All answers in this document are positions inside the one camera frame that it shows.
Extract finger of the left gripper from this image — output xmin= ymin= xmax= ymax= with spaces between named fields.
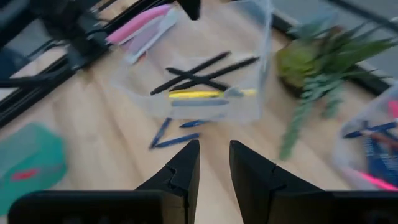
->
xmin=176 ymin=0 xmax=201 ymax=21

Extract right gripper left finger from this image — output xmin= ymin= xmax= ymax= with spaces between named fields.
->
xmin=135 ymin=139 xmax=200 ymax=224

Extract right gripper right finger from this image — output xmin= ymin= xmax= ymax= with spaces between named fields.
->
xmin=229 ymin=139 xmax=324 ymax=224

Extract blue pens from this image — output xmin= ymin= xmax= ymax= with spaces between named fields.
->
xmin=154 ymin=133 xmax=200 ymax=149

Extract blue crayon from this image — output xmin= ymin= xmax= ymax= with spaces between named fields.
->
xmin=363 ymin=138 xmax=398 ymax=179
xmin=343 ymin=121 xmax=398 ymax=139
xmin=179 ymin=119 xmax=213 ymax=129
xmin=149 ymin=117 xmax=173 ymax=149

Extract dark grey click pen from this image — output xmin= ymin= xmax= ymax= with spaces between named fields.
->
xmin=150 ymin=51 xmax=231 ymax=96

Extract clear plastic bin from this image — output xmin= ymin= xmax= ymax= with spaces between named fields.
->
xmin=110 ymin=0 xmax=274 ymax=123
xmin=331 ymin=83 xmax=398 ymax=192

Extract pink stapler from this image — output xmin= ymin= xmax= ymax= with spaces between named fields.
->
xmin=105 ymin=3 xmax=180 ymax=65

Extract yellow pen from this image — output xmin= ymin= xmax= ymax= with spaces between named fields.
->
xmin=169 ymin=88 xmax=257 ymax=100

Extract potted succulent plant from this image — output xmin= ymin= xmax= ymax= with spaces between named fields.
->
xmin=275 ymin=9 xmax=398 ymax=161

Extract teal plastic bin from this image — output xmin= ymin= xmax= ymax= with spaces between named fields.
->
xmin=0 ymin=121 xmax=68 ymax=216

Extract black aluminium table frame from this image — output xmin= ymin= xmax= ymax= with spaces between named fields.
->
xmin=0 ymin=0 xmax=175 ymax=129

